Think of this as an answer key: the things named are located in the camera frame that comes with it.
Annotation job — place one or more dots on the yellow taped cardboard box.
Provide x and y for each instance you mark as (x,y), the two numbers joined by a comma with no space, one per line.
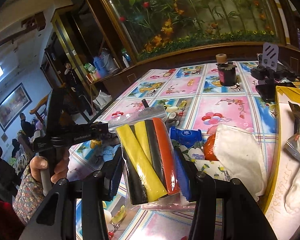
(284,169)

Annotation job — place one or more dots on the floral sleeve left forearm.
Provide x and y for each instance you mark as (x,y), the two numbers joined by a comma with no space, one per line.
(28,198)

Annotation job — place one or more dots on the floral patterned tablecloth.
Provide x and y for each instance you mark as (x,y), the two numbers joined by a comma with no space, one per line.
(209,104)

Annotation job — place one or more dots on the colourful sponge pack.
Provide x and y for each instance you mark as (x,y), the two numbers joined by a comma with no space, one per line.
(150,166)

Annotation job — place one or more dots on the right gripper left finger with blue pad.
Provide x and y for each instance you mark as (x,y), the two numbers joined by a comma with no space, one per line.
(112,175)

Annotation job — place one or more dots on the dark jar with cork lid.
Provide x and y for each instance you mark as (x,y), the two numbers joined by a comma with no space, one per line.
(226,71)

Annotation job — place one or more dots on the grey phone stand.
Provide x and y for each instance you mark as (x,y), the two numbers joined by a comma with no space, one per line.
(270,54)

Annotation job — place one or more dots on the red plastic bag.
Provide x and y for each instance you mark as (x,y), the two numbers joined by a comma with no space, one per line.
(208,148)

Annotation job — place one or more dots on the white cloth bag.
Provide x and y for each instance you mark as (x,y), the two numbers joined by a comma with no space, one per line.
(241,155)

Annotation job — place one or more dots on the lemon print tissue pack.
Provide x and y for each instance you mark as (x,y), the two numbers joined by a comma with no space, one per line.
(195,155)

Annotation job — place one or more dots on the black electric motor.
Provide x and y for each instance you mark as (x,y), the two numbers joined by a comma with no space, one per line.
(175,110)

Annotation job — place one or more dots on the wooden glass cabinet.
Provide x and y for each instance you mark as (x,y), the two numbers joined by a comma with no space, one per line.
(91,45)

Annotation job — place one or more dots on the black device on table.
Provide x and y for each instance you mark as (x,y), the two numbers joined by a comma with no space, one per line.
(269,79)

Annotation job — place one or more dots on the framed wall picture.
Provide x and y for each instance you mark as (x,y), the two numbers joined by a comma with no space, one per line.
(13,105)

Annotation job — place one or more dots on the flower mural panel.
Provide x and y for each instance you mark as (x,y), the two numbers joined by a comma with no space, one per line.
(151,28)

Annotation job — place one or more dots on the blue cloth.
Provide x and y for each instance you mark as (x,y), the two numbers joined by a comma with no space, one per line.
(104,153)

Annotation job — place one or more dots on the person's left hand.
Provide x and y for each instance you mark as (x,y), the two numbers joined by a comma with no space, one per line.
(60,171)

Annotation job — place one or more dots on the blue white tissue pack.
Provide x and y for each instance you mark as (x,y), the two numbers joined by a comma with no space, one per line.
(185,137)

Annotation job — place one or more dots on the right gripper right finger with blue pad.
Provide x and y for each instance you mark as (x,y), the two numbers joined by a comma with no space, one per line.
(186,174)

